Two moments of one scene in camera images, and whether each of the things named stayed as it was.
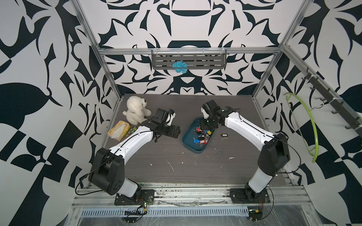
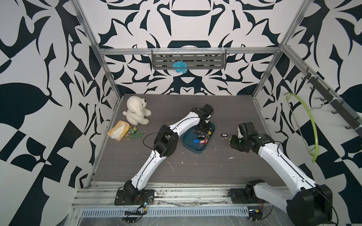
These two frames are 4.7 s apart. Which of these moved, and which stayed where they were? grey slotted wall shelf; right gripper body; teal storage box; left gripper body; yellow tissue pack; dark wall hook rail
Moved: left gripper body; right gripper body
Stayed: yellow tissue pack; dark wall hook rail; teal storage box; grey slotted wall shelf
